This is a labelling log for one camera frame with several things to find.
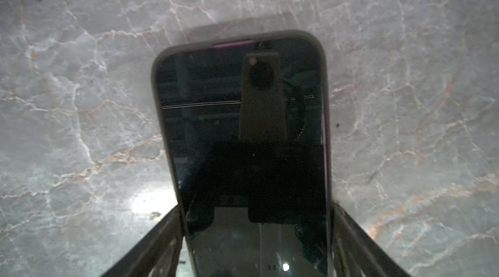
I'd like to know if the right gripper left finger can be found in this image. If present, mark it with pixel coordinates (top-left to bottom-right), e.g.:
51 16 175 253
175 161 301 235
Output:
103 206 184 277

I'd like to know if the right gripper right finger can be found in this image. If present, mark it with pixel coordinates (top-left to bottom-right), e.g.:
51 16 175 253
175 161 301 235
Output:
331 202 409 276

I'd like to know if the black phone case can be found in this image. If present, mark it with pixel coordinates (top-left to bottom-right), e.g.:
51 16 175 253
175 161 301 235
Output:
150 29 335 277

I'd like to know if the black smartphone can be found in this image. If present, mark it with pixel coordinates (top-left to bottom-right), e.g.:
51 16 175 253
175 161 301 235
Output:
155 37 329 277

